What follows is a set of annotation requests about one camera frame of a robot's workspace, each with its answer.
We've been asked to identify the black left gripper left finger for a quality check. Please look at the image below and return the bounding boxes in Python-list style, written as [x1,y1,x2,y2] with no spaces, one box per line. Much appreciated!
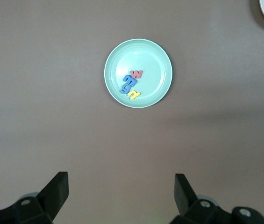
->
[0,171,70,224]

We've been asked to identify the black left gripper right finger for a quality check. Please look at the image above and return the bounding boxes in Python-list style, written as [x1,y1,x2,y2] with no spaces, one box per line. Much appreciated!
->
[169,173,264,224]

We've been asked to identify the yellow lowercase letter n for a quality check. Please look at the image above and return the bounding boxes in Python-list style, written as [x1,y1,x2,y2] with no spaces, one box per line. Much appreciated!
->
[128,90,141,100]

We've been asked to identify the blue lowercase letter g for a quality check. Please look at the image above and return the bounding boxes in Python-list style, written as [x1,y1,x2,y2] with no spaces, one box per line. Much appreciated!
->
[119,83,132,95]

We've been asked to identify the red lowercase letter w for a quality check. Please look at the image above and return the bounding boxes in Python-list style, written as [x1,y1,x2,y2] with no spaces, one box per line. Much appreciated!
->
[130,69,143,79]

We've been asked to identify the blue lowercase letter m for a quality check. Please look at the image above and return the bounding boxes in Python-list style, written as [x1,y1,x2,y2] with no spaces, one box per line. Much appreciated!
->
[122,74,137,86]

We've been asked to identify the green plate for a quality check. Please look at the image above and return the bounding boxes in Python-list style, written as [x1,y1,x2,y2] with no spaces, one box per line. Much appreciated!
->
[104,38,173,109]

